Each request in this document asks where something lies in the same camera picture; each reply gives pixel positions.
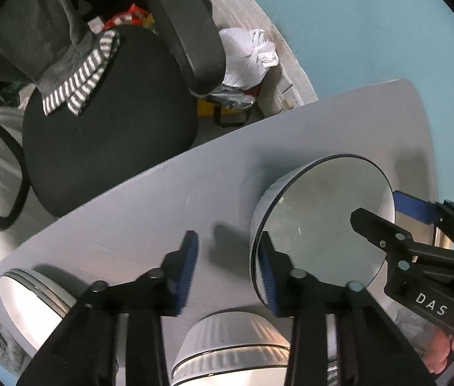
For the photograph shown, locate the grey white striped cloth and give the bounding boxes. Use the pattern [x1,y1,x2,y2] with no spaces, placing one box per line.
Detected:
[42,30,122,116]

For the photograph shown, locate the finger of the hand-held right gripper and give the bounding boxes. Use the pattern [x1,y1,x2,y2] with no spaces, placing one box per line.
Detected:
[350,208,417,272]
[393,190,454,259]

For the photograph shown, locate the grey garment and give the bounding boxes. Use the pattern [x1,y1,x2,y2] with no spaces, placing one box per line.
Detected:
[0,0,125,93]

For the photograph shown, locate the yellow bag black handles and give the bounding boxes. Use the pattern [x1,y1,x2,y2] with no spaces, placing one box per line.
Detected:
[196,96,254,128]

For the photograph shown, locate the black office chair seat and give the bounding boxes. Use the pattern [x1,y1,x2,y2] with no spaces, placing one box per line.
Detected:
[22,25,199,217]

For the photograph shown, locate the clear crumpled plastic wrap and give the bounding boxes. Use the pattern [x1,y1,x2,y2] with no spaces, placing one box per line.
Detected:
[394,308,445,366]

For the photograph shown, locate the white ribbed bowl black rim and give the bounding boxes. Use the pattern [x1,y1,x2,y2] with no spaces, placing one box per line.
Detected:
[171,346,292,386]
[171,309,292,374]
[249,153,396,306]

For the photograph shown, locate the silver foil bag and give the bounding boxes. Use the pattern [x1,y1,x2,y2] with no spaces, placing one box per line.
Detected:
[207,84,260,111]

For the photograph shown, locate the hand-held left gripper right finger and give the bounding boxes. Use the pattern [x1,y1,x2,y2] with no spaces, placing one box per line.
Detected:
[257,231,437,386]

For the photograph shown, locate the person's right hand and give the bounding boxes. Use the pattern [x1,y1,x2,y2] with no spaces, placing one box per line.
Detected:
[422,328,454,374]

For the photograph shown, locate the white plastic bag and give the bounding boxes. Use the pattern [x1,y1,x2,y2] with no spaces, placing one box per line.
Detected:
[218,27,280,89]

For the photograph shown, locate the white cardboard box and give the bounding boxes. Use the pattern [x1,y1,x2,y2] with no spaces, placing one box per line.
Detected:
[269,74,296,111]

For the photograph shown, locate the red yellow snack bag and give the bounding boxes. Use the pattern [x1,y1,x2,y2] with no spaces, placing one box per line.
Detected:
[104,3,155,31]

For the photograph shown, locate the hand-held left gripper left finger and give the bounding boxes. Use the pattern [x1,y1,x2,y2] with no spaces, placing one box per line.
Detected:
[17,230,199,386]

